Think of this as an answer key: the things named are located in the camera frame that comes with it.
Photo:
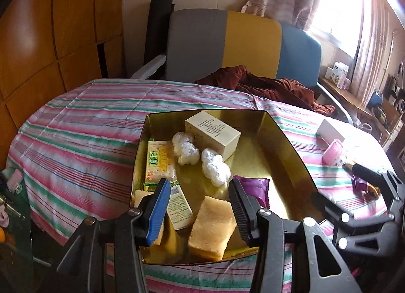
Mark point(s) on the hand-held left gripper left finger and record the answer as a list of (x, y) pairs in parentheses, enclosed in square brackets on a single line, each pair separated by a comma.
[(158, 210)]

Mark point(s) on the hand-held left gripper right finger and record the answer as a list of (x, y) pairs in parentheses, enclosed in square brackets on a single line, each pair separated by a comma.
[(239, 214)]

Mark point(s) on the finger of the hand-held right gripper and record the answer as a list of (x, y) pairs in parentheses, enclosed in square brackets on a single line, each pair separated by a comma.
[(335, 209), (367, 172)]

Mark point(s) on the purple snack packet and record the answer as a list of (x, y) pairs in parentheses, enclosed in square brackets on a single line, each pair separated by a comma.
[(258, 190), (359, 185)]

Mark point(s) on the yellow sponge cake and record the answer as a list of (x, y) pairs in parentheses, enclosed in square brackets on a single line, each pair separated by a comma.
[(140, 198), (208, 229)]

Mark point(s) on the small green white box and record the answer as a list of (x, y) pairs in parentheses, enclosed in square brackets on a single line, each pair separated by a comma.
[(180, 207)]

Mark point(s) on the pink plastic cup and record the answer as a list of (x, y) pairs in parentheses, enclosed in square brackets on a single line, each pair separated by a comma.
[(332, 153)]

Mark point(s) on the yellow green cracker packet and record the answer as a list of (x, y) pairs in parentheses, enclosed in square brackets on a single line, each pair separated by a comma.
[(156, 163)]

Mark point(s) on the white plastic bag bundle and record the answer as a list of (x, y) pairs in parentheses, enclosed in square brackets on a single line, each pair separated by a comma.
[(185, 150), (215, 168)]

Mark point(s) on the white cardboard box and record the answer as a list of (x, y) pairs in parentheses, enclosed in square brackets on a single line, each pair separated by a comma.
[(332, 130)]

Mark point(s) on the gold tin box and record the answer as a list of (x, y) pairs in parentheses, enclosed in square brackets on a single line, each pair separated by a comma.
[(262, 160)]

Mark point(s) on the cream cardboard box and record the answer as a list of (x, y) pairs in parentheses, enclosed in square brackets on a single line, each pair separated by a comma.
[(218, 134)]

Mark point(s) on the orange fruit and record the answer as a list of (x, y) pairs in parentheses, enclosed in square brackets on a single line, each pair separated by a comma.
[(1, 235)]

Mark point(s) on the blue cup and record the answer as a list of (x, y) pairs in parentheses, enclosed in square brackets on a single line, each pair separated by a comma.
[(376, 98)]

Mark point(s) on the wooden desk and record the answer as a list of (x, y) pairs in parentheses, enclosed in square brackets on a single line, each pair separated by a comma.
[(345, 93)]

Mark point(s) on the small pink box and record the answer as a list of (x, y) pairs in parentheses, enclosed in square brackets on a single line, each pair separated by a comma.
[(347, 83)]

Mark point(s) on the white boxes on desk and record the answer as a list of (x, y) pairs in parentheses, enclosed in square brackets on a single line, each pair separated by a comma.
[(337, 74)]

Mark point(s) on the striped tablecloth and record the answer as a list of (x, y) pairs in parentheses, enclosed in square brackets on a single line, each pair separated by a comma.
[(79, 128)]

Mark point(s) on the red-brown cloth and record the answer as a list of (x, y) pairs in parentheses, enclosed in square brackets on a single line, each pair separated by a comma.
[(278, 90)]

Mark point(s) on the grey yellow blue chair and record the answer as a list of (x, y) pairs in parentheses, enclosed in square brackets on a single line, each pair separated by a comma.
[(196, 46)]

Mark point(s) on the bright window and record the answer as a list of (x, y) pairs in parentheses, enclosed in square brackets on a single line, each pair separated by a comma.
[(341, 1)]

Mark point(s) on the black rolled mat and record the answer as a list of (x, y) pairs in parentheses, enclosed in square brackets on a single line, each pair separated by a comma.
[(156, 27)]

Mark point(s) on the wooden wardrobe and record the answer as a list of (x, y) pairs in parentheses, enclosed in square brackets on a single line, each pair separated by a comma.
[(47, 43)]

